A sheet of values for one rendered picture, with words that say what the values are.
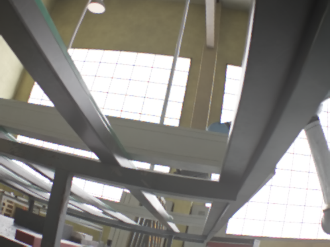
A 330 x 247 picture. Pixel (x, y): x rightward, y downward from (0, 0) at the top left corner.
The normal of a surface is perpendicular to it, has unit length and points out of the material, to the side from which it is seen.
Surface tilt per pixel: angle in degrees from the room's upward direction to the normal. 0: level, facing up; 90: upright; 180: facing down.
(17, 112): 90
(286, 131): 180
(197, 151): 90
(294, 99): 180
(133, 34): 90
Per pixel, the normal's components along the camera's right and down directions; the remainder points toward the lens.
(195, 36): -0.11, -0.38
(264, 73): -0.20, 0.92
